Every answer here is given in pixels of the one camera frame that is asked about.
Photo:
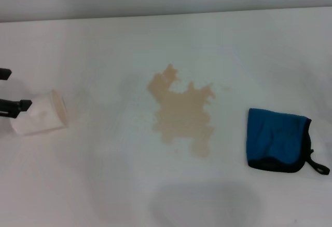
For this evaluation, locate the white paper cup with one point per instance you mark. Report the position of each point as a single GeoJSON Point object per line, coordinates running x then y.
{"type": "Point", "coordinates": [44, 119]}

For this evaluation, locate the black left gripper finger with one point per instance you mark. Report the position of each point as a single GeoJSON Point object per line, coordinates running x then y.
{"type": "Point", "coordinates": [4, 74]}
{"type": "Point", "coordinates": [13, 107]}

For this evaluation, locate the blue rag with black trim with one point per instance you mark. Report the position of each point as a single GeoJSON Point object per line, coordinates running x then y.
{"type": "Point", "coordinates": [272, 138]}

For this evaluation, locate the brown water stain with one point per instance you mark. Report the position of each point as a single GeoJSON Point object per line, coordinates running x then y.
{"type": "Point", "coordinates": [181, 112]}

